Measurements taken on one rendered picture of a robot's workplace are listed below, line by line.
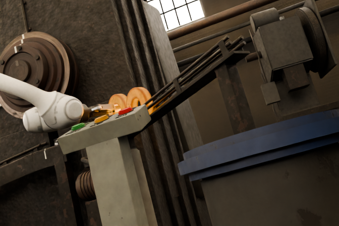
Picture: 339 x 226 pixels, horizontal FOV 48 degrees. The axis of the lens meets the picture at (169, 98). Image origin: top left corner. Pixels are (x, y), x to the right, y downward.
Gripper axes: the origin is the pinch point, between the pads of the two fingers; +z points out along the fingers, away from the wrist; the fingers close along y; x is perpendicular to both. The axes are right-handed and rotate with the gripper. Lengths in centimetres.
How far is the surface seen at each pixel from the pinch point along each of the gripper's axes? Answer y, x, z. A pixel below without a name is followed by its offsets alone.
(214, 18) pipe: -309, 221, 464
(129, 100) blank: 11.5, -0.2, -1.4
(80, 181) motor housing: -18.5, -25.8, -17.6
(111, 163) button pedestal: 51, -27, -40
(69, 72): -29.7, 29.1, -3.6
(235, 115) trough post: 65, -23, -4
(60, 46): -31, 45, -4
